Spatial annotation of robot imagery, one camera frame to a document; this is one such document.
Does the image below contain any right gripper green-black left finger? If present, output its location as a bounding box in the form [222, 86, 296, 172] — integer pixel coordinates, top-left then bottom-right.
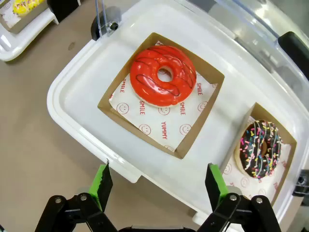
[35, 158, 119, 232]

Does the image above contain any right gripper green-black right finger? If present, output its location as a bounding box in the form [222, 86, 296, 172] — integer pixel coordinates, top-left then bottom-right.
[197, 162, 282, 232]

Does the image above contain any cardboard tray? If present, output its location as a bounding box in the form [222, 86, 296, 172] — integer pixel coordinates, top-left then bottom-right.
[0, 0, 49, 34]

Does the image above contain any smiley paper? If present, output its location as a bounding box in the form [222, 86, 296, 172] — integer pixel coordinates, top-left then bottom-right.
[108, 41, 218, 153]
[0, 1, 22, 29]
[222, 116, 292, 203]

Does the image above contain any yellow glazed donut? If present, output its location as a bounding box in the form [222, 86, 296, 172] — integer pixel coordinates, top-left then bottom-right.
[12, 0, 46, 17]

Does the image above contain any smiley paper under sprinkle donut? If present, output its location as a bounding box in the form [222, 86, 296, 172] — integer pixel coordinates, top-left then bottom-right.
[222, 116, 292, 203]

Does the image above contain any chocolate donut with coloured sprinkles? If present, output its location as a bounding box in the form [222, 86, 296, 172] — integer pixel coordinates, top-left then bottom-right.
[233, 119, 282, 179]

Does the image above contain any smiley paper under red donut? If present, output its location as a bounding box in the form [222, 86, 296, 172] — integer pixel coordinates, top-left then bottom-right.
[108, 41, 218, 153]

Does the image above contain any dark sprinkled donut in tray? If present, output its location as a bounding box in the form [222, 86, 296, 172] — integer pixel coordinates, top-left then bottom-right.
[220, 102, 297, 207]

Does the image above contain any red glazed donut in tray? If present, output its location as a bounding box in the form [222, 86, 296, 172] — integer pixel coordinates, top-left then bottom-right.
[97, 32, 225, 160]

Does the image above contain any black lid hinge knob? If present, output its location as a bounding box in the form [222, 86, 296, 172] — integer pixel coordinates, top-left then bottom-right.
[90, 6, 119, 41]
[292, 169, 309, 197]

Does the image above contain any white display case base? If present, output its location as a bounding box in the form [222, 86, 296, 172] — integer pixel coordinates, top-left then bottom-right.
[0, 0, 60, 62]
[46, 0, 309, 227]

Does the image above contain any clear display case lid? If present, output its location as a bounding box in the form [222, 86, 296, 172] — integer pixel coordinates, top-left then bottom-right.
[95, 0, 309, 109]

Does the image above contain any black lid handle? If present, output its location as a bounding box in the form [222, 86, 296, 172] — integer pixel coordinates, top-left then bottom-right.
[277, 31, 309, 80]

